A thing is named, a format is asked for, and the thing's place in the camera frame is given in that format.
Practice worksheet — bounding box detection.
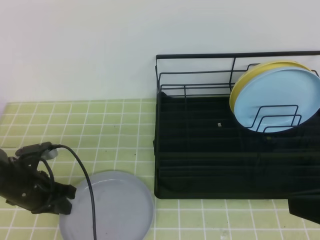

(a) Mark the light blue plate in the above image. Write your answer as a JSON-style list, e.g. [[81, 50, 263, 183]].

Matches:
[[233, 67, 320, 133]]

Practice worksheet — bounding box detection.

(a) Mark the yellow plate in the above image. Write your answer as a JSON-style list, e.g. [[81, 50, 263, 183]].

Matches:
[[229, 60, 312, 113]]

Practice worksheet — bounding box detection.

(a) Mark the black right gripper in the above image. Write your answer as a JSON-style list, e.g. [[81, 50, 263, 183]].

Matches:
[[287, 188, 320, 224]]

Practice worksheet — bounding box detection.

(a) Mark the black camera cable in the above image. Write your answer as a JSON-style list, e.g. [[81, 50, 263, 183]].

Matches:
[[37, 144, 98, 240]]

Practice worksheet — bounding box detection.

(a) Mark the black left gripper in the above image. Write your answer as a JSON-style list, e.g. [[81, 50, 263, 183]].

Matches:
[[0, 150, 77, 215]]

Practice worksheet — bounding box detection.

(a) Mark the black wire dish rack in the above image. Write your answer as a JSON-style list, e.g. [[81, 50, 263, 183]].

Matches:
[[153, 50, 320, 200]]

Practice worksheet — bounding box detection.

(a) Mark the grey round plate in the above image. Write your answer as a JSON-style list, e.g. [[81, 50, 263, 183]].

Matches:
[[59, 171, 154, 240]]

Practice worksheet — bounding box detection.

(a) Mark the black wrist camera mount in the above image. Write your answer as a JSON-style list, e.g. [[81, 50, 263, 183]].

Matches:
[[15, 141, 58, 170]]

